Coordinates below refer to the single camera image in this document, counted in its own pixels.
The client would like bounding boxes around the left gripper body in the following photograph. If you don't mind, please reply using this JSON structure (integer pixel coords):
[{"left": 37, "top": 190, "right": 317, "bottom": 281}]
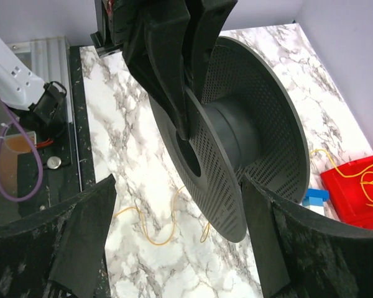
[{"left": 90, "top": 0, "right": 143, "bottom": 57}]

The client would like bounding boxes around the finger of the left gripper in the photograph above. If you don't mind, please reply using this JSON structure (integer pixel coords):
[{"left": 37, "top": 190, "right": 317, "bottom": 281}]
[
  {"left": 188, "top": 0, "right": 237, "bottom": 100},
  {"left": 123, "top": 1, "right": 190, "bottom": 140}
]

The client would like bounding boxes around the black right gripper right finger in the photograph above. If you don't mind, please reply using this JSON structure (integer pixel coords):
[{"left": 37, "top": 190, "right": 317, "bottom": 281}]
[{"left": 242, "top": 176, "right": 373, "bottom": 297}]

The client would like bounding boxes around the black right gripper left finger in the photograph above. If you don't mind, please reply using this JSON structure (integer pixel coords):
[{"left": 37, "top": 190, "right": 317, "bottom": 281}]
[{"left": 0, "top": 175, "right": 116, "bottom": 297}]

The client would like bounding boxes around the yellow cable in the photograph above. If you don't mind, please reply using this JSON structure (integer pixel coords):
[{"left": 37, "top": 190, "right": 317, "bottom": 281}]
[{"left": 113, "top": 148, "right": 373, "bottom": 246}]

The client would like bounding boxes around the dark grey perforated spool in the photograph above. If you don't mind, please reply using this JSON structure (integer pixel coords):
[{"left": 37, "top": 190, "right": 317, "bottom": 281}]
[{"left": 150, "top": 36, "right": 310, "bottom": 243}]

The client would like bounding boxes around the blue and white brick stack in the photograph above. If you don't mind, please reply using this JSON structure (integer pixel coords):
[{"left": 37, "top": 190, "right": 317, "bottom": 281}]
[{"left": 302, "top": 188, "right": 329, "bottom": 216}]

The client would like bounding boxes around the red plastic bin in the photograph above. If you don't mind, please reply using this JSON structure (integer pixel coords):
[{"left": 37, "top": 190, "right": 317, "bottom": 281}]
[{"left": 320, "top": 155, "right": 373, "bottom": 230}]

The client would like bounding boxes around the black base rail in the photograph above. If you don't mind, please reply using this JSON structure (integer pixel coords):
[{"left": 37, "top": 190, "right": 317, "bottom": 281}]
[{"left": 18, "top": 46, "right": 96, "bottom": 217}]

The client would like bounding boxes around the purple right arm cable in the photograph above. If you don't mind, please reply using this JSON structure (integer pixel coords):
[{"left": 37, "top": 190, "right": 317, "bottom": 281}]
[{"left": 0, "top": 104, "right": 44, "bottom": 203}]

